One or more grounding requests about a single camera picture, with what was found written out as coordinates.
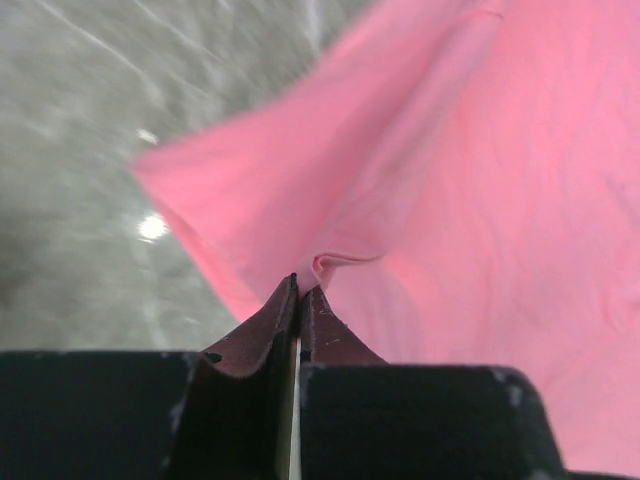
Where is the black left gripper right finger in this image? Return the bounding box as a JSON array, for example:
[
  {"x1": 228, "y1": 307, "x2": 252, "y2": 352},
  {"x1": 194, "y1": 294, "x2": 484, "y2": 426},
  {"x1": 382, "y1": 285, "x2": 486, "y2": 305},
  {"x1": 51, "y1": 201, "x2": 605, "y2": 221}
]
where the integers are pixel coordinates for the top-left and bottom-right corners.
[{"x1": 300, "y1": 289, "x2": 568, "y2": 479}]

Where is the pink t shirt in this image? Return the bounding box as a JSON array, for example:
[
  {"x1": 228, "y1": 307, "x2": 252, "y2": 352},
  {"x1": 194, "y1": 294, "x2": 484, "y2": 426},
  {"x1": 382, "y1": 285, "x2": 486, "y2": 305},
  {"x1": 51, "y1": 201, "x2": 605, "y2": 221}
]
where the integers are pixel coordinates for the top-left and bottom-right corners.
[{"x1": 135, "y1": 1, "x2": 639, "y2": 476}]

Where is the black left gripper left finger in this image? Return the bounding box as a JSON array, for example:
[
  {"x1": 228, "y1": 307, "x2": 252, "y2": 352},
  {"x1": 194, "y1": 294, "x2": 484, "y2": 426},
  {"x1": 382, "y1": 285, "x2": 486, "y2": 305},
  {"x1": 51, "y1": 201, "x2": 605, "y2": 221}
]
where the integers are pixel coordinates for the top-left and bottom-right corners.
[{"x1": 1, "y1": 276, "x2": 298, "y2": 479}]

